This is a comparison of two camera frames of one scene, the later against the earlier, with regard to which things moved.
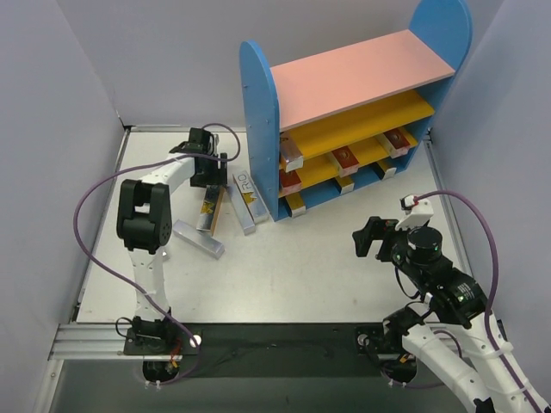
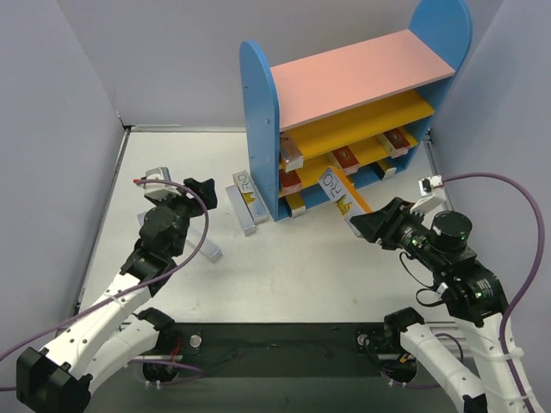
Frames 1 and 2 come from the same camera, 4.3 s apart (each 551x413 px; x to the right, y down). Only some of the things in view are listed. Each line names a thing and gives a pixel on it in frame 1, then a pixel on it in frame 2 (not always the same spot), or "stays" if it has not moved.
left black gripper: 208,176 -> 189,200
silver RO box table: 390,173 stays
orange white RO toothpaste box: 211,207 -> 348,200
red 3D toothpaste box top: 290,181 stays
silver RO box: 291,157 stays
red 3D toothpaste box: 345,160 stays
